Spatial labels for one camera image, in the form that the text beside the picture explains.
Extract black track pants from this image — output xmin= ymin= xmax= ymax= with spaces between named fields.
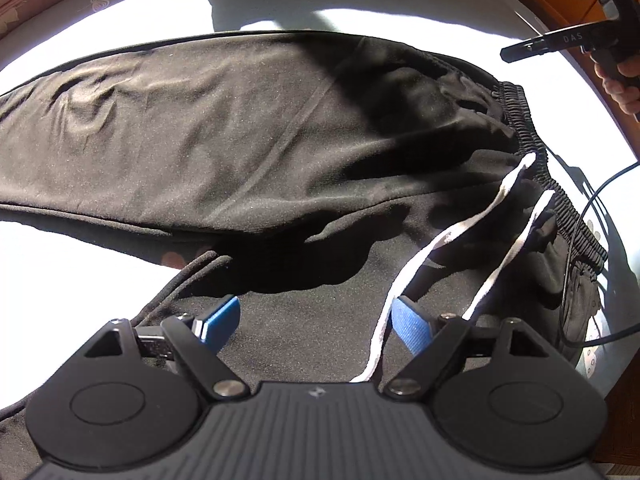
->
xmin=1 ymin=32 xmax=606 ymax=479

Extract person's hand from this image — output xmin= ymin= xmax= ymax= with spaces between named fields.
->
xmin=594 ymin=54 xmax=640 ymax=118

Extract blue floral bed sheet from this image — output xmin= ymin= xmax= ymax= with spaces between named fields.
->
xmin=1 ymin=0 xmax=632 ymax=405

